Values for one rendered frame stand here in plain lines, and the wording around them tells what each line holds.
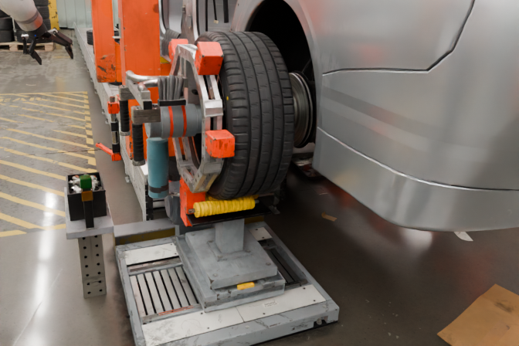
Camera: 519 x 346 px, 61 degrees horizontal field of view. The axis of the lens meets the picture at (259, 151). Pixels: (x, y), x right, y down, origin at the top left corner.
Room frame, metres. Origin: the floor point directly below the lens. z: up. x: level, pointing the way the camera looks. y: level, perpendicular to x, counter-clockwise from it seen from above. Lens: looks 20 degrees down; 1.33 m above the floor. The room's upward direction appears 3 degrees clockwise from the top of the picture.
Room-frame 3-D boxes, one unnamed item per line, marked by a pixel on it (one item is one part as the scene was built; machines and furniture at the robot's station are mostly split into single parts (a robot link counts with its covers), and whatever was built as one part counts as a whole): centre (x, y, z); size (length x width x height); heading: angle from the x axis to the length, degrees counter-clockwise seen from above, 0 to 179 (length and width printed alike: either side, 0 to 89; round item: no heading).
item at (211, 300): (1.75, 0.13, 0.13); 0.50 x 0.36 x 0.10; 25
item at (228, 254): (1.73, 0.12, 0.32); 0.40 x 0.30 x 0.28; 25
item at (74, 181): (1.62, 0.70, 0.51); 0.20 x 0.14 x 0.13; 25
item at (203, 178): (1.66, 0.27, 0.85); 0.54 x 0.07 x 0.54; 25
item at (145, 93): (1.51, 0.34, 1.03); 0.19 x 0.18 x 0.11; 115
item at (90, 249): (1.68, 0.73, 0.21); 0.10 x 0.10 x 0.42; 25
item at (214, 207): (1.59, 0.13, 0.51); 0.29 x 0.06 x 0.06; 115
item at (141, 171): (3.26, 1.08, 0.28); 2.47 x 0.09 x 0.22; 25
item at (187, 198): (1.67, 0.23, 0.48); 0.16 x 0.12 x 0.17; 115
